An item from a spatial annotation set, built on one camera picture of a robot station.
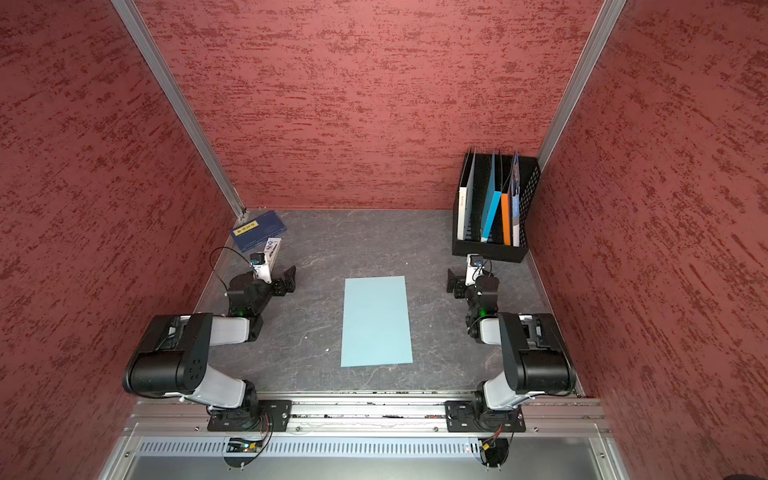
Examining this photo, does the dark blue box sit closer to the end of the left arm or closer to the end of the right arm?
the end of the left arm

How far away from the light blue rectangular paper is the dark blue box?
38 centimetres

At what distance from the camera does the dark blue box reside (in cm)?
112

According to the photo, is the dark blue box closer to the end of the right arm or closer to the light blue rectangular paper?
the light blue rectangular paper

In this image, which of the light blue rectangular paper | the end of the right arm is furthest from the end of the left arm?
the end of the right arm

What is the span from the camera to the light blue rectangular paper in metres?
0.86
